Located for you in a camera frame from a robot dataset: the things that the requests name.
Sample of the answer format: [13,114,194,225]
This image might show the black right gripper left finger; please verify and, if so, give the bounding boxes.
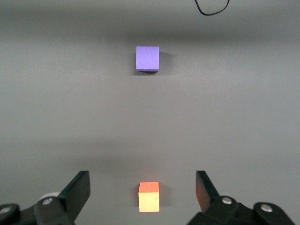
[0,170,91,225]

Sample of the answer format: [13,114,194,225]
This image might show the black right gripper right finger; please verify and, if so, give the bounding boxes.
[187,170,296,225]

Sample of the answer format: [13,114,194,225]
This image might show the orange cube block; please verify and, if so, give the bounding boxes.
[138,181,160,213]

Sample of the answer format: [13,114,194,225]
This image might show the purple cube block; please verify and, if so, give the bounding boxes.
[135,46,160,72]

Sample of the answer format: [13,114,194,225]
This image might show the thin black looped cable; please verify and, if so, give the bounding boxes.
[194,0,231,16]

